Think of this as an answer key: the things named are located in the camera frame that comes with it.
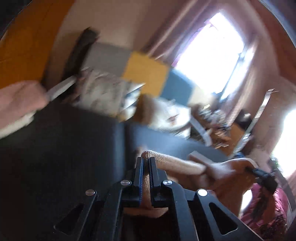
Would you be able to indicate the deer print cushion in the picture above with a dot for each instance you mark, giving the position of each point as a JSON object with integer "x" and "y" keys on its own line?
{"x": 164, "y": 115}

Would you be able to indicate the beige knit sweater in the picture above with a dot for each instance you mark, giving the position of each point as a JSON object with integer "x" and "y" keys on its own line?
{"x": 188, "y": 173}

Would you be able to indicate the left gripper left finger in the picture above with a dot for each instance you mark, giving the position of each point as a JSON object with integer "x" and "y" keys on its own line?
{"x": 99, "y": 218}

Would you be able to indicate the person's right hand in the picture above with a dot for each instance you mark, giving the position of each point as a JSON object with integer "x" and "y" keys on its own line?
{"x": 229, "y": 180}

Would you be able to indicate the tiger print cushion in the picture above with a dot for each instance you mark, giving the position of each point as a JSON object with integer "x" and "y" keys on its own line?
{"x": 106, "y": 93}

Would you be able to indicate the black leather ottoman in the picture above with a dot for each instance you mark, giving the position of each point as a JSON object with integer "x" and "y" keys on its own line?
{"x": 47, "y": 166}

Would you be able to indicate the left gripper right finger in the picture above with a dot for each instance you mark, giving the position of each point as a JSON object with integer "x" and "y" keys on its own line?
{"x": 198, "y": 215}

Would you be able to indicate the folded pink garment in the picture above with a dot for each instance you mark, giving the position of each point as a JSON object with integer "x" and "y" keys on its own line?
{"x": 19, "y": 103}

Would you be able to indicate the grey yellow blue sofa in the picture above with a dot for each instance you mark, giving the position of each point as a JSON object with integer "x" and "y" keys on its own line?
{"x": 160, "y": 80}

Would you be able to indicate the wooden side table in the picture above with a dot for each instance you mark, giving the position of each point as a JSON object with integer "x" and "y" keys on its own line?
{"x": 224, "y": 136}

